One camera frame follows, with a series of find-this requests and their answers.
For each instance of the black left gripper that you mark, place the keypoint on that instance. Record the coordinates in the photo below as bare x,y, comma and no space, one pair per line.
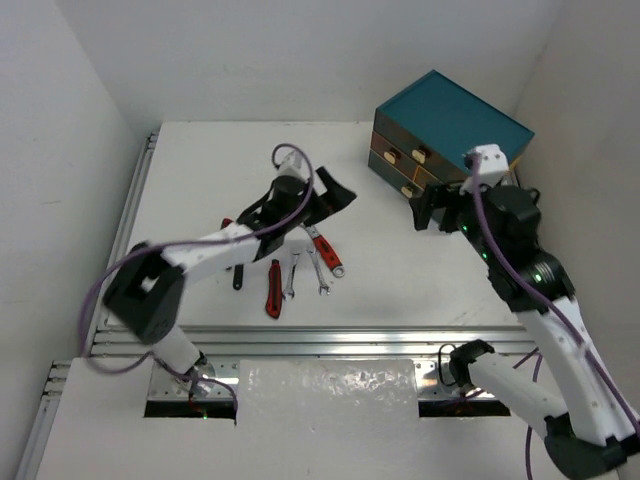
310,201

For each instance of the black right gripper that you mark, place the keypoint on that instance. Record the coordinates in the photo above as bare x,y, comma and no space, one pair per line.
435,195

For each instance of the teal drawer cabinet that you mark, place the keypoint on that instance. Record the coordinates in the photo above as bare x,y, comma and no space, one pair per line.
421,134

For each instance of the small chrome open-end wrench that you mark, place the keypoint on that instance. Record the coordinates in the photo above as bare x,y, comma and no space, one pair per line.
324,288
289,291

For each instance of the black handled adjustable wrench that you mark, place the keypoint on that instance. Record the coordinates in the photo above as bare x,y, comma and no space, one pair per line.
238,277

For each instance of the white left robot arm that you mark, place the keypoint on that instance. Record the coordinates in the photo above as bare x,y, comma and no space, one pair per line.
146,293

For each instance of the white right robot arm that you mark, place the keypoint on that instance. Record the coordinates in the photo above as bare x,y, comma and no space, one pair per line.
588,428

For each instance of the red black utility knife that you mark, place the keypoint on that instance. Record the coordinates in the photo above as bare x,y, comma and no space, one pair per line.
226,222
273,306

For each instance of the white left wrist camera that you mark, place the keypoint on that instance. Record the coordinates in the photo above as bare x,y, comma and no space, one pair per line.
291,165

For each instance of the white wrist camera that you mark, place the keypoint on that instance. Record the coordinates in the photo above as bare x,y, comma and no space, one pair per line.
291,165
488,165

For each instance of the red handled adjustable wrench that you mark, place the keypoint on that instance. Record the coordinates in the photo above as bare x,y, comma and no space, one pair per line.
326,251

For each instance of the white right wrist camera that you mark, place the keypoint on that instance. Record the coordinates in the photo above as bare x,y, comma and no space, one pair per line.
488,165

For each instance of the aluminium rail frame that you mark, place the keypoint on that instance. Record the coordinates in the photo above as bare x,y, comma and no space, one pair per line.
330,390

